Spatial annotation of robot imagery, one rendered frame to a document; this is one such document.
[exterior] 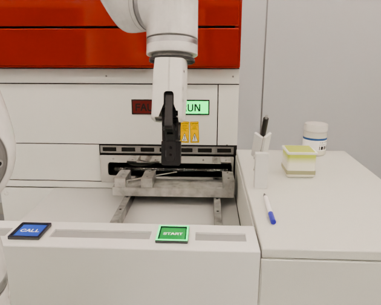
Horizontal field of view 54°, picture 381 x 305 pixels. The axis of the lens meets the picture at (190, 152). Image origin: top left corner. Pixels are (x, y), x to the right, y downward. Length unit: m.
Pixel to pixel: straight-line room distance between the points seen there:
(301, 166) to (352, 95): 1.92
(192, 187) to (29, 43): 0.64
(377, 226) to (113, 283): 0.49
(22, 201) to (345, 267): 1.09
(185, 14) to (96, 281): 0.47
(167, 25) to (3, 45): 0.76
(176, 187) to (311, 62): 1.83
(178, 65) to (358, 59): 2.33
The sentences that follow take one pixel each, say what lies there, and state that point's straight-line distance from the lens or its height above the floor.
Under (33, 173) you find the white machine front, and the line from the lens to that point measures 1.38.
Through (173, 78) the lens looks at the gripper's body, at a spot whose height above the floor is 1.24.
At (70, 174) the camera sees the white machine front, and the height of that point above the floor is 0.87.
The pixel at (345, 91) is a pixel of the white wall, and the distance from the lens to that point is 2.84.
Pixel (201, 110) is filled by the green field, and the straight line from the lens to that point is 1.19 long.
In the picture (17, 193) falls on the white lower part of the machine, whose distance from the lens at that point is 1.44.
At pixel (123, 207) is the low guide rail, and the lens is 1.08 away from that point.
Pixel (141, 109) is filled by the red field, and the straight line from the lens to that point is 1.21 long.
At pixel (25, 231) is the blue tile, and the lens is 0.75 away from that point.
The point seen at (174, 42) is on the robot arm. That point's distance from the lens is 0.60.
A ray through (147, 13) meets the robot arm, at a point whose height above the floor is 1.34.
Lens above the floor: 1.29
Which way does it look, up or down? 16 degrees down
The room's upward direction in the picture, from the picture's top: straight up
